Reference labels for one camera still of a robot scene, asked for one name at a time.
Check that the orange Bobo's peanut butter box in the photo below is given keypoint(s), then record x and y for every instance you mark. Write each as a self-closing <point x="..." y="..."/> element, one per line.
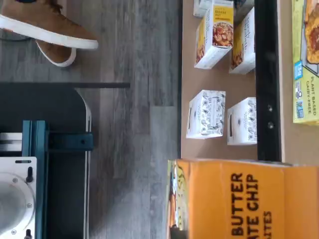
<point x="249" y="199"/>

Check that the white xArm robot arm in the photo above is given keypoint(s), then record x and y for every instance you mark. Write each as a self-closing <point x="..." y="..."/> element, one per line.
<point x="10" y="206"/>

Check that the white floral print box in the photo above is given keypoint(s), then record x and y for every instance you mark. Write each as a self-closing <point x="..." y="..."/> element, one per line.
<point x="243" y="122"/>
<point x="207" y="114"/>

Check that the yellow banana nut oatmeal box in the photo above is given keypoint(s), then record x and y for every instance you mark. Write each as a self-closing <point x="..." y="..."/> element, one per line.
<point x="243" y="47"/>
<point x="214" y="37"/>

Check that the green Bobo's apple pie box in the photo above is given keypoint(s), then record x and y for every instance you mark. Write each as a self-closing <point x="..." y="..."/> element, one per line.
<point x="309" y="37"/>

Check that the dark table with white rim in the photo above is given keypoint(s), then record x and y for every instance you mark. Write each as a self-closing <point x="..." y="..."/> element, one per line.
<point x="62" y="112"/>

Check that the brown shoe with white sole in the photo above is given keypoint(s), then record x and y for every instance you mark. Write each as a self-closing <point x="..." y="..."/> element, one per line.
<point x="49" y="25"/>
<point x="57" y="54"/>

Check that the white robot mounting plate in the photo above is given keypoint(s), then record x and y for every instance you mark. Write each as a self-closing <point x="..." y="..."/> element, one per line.
<point x="25" y="169"/>

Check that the silver aluminium profile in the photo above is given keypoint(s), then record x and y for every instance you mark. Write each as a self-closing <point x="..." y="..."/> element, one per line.
<point x="10" y="142"/>

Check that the teal aluminium frame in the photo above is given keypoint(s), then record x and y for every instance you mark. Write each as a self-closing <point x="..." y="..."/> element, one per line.
<point x="40" y="174"/>

